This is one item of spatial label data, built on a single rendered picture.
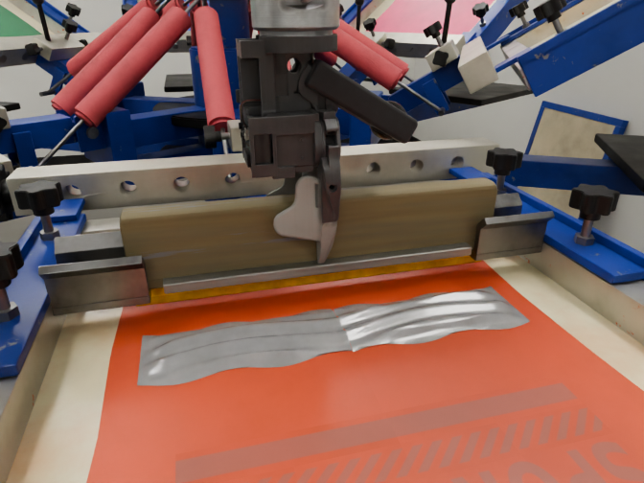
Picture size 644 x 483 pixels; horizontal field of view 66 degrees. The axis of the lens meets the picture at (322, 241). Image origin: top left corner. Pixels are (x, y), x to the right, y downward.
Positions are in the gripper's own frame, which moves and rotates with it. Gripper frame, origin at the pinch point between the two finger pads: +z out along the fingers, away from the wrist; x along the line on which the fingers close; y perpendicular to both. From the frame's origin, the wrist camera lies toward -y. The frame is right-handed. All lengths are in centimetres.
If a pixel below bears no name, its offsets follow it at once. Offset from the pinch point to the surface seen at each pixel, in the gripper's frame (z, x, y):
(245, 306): 5.2, 2.0, 8.6
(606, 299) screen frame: 3.7, 12.7, -25.0
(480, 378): 5.4, 17.8, -8.6
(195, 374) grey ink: 5.0, 11.6, 13.8
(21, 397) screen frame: 3.0, 13.3, 25.8
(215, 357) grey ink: 4.8, 10.1, 12.1
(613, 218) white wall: 80, -150, -199
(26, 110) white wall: 50, -412, 139
